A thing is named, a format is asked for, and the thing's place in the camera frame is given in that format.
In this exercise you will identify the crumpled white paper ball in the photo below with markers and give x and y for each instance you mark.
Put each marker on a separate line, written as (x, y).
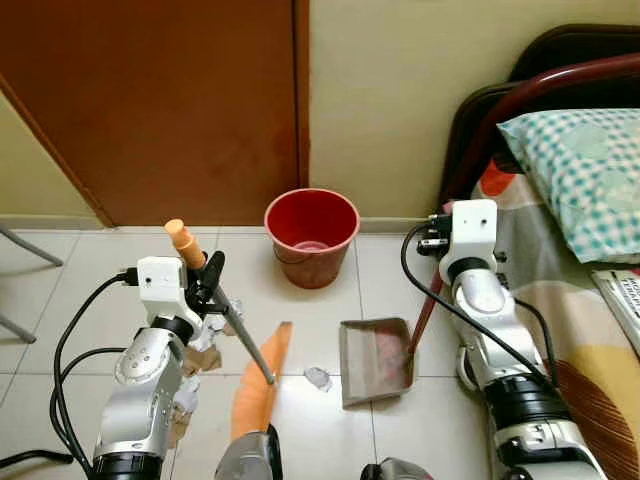
(318, 378)

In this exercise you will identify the brown cardboard scrap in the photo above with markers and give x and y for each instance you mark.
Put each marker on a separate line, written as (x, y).
(205, 362)
(178, 430)

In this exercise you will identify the grey left robot leg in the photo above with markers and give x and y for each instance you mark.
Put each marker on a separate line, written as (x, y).
(245, 460)

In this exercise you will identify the grey right robot leg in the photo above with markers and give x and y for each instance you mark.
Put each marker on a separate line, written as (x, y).
(395, 470)

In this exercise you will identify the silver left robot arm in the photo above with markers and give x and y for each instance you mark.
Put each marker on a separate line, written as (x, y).
(135, 400)

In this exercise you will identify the red plastic bucket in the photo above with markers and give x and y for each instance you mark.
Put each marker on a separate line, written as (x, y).
(312, 255)

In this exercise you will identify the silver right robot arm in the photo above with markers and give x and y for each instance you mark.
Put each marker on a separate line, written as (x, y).
(490, 330)

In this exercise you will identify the crumpled white paper scrap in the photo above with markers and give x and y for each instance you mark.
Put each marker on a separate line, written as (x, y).
(205, 336)
(187, 395)

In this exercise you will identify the patterned beige bedsheet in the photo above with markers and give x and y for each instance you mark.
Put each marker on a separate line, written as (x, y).
(560, 300)

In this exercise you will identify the grey metal chair leg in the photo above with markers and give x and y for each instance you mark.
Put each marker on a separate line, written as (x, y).
(15, 327)
(30, 247)

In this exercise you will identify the green checked pillow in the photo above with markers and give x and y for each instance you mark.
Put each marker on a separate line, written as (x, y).
(580, 170)

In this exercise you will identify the brown wooden door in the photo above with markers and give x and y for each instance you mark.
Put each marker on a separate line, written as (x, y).
(150, 100)

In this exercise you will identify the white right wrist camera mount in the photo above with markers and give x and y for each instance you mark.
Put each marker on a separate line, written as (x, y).
(470, 230)

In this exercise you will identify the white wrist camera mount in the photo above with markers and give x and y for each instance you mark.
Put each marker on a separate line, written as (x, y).
(160, 285)
(470, 230)

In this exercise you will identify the dark wooden bed headboard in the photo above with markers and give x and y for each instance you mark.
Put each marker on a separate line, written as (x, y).
(560, 50)

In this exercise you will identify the grey robot leg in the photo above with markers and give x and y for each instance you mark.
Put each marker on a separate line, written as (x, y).
(245, 460)
(395, 470)

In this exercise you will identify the white printed book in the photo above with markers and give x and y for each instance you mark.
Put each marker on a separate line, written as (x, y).
(622, 300)

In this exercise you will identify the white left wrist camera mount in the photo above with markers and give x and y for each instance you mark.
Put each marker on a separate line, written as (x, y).
(160, 285)

